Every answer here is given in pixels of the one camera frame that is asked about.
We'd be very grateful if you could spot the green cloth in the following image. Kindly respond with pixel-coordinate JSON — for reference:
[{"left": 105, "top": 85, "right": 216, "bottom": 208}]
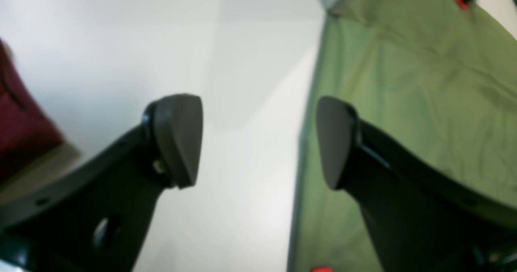
[{"left": 287, "top": 0, "right": 516, "bottom": 272}]

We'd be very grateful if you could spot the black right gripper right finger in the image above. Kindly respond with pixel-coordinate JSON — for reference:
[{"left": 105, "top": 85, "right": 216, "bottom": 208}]
[{"left": 316, "top": 96, "right": 517, "bottom": 272}]

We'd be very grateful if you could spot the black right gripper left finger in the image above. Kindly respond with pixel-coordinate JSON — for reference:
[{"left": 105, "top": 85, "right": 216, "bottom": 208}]
[{"left": 0, "top": 94, "right": 204, "bottom": 272}]

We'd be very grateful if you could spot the dark red t-shirt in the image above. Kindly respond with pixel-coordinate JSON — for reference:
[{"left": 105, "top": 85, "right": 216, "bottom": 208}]
[{"left": 0, "top": 42, "right": 63, "bottom": 183}]

